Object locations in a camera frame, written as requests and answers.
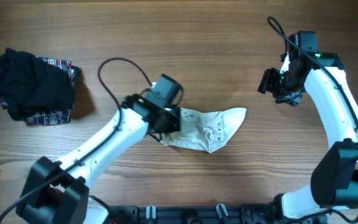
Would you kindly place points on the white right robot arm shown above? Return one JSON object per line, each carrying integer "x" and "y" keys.
{"x": 334, "y": 181}

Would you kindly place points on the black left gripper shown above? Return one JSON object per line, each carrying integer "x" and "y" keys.
{"x": 173, "y": 122}

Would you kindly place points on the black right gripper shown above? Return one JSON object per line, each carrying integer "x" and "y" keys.
{"x": 267, "y": 84}

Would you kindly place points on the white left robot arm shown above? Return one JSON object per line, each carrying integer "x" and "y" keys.
{"x": 59, "y": 191}

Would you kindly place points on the red plaid garment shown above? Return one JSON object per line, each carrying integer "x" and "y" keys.
{"x": 50, "y": 117}

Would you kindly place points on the white baby bodysuit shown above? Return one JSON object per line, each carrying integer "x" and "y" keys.
{"x": 206, "y": 132}

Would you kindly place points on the black folded garment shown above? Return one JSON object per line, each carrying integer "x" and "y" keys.
{"x": 30, "y": 84}

